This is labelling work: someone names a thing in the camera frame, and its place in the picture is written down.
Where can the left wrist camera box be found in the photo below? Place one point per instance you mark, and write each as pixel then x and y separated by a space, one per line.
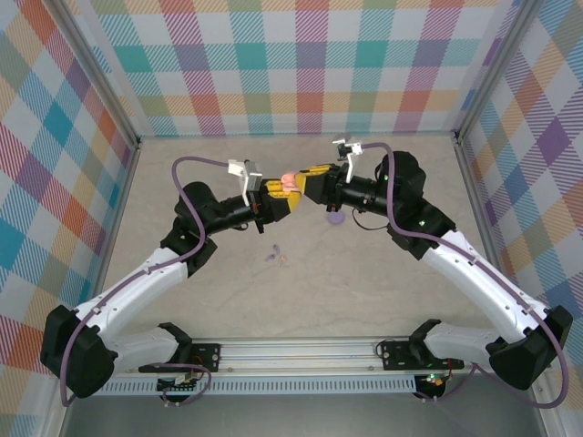
pixel 252 179

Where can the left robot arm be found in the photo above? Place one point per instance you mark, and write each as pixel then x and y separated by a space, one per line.
pixel 77 359

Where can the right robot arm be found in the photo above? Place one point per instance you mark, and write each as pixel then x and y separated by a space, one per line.
pixel 524 359

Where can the purple round charging case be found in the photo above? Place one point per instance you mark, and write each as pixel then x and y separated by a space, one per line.
pixel 336 219

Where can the aluminium side rail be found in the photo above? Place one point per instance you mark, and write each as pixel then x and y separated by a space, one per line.
pixel 122 200
pixel 477 205

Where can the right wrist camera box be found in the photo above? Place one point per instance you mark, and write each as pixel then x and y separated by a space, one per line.
pixel 348 148

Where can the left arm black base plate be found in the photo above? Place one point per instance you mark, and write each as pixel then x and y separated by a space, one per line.
pixel 207 357

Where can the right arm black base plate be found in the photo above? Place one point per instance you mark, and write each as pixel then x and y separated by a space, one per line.
pixel 396 355

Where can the aluminium frame post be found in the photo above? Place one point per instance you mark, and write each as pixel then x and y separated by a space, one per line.
pixel 496 73
pixel 98 75

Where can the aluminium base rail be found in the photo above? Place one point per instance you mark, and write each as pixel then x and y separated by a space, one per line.
pixel 296 352

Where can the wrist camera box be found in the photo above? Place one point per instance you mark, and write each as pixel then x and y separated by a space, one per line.
pixel 348 148
pixel 252 179

